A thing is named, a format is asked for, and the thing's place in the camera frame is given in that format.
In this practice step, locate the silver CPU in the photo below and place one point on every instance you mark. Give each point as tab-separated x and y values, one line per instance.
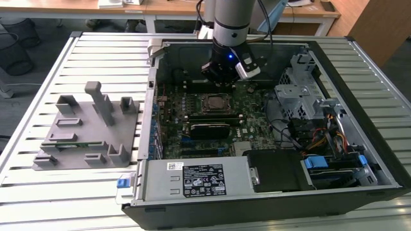
216	101

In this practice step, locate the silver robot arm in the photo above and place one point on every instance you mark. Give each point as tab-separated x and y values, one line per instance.
231	24

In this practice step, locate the CPU socket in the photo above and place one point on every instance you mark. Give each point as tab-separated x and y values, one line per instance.
215	111

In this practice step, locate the black case fan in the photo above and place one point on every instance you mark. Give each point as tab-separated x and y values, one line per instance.
177	75

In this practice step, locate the green motherboard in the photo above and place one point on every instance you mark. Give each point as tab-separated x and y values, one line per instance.
253	113

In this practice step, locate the silver metal drive cage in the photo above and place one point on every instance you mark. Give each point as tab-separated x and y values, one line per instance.
295	92

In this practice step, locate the black graphics card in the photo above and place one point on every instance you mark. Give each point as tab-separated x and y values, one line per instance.
208	132

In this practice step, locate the pale blue teach pendant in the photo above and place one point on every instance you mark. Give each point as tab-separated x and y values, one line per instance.
277	14

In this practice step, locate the silver chipset heatsink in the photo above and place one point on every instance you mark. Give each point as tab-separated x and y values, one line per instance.
241	147

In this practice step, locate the white labelled box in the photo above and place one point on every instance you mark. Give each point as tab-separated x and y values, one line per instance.
132	2

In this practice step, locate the dark flat phone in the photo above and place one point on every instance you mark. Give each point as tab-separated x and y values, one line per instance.
328	6

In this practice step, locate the black plastic air shroud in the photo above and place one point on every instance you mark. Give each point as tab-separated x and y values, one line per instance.
276	170

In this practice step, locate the grey parts rack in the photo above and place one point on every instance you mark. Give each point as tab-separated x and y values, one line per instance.
96	134

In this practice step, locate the blue disk carrier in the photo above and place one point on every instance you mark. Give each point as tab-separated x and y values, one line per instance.
316	163

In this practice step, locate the grey power supply unit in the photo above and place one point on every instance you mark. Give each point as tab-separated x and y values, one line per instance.
160	178

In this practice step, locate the wooden cabinet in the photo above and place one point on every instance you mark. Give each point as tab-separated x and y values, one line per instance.
379	24

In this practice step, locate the green RAM stick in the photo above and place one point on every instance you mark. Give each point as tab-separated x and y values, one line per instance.
81	144

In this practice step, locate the blue case latch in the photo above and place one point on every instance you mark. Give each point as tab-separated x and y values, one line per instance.
122	184

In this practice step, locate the black PC case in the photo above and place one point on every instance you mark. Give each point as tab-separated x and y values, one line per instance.
256	211

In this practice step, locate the black mesh waste bin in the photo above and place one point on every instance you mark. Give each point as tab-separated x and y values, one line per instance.
28	31
13	56

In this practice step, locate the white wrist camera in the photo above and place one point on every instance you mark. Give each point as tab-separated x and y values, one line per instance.
248	65

